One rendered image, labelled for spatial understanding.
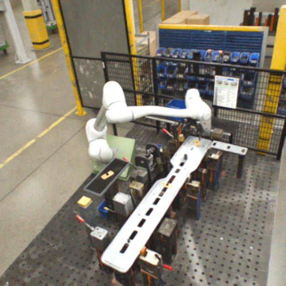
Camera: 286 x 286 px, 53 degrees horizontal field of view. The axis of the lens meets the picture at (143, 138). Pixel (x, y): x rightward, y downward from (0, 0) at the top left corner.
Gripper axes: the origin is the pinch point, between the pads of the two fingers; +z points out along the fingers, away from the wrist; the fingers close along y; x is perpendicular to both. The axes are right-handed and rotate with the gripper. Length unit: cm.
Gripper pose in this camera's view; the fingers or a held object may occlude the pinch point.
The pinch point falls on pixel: (191, 136)
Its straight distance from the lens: 237.7
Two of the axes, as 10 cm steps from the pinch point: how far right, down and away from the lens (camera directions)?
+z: 0.8, 8.2, 5.7
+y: 8.7, 2.2, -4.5
